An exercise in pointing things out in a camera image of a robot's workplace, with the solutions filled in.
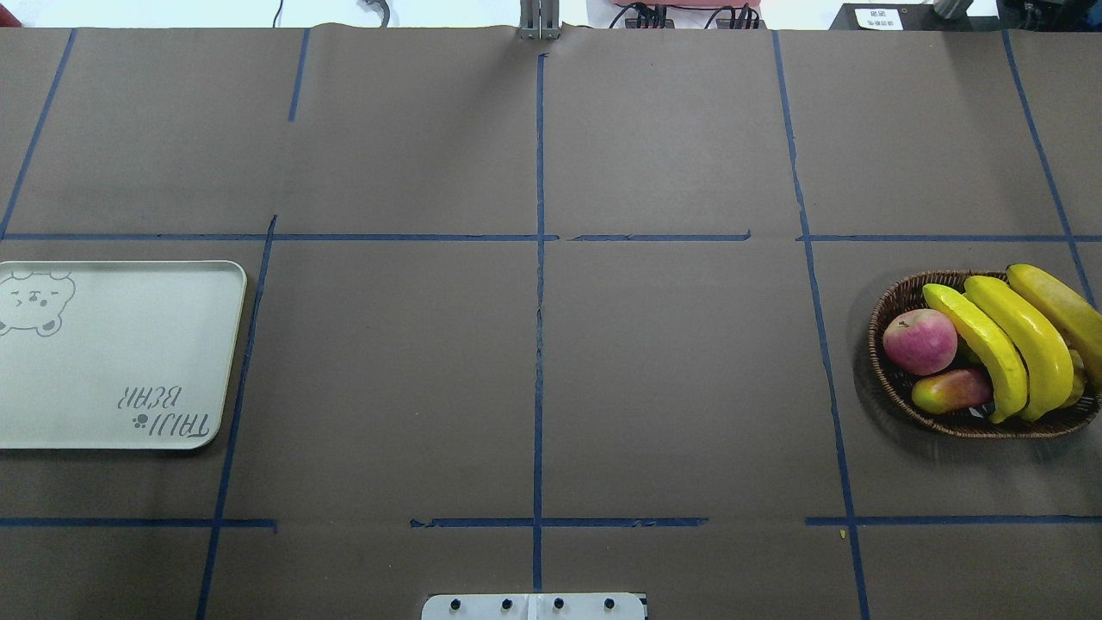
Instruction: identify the yellow banana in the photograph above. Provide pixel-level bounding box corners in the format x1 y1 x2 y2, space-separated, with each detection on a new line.
922 283 1030 425
1006 263 1101 391
964 276 1074 421

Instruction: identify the brown wicker basket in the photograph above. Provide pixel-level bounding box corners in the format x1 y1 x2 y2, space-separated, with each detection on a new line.
857 270 1099 440

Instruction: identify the red apple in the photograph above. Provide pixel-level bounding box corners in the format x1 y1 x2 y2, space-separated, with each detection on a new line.
882 307 959 376

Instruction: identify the red-green mango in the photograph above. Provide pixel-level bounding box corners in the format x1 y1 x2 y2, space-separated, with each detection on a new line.
912 368 994 415

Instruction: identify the cream bear-print tray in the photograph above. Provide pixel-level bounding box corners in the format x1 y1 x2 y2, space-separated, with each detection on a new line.
1 260 247 450

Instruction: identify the grey aluminium post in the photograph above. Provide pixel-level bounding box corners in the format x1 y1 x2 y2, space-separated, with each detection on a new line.
518 0 561 40

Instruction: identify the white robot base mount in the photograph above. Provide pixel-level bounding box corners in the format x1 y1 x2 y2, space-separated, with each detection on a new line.
421 592 649 619

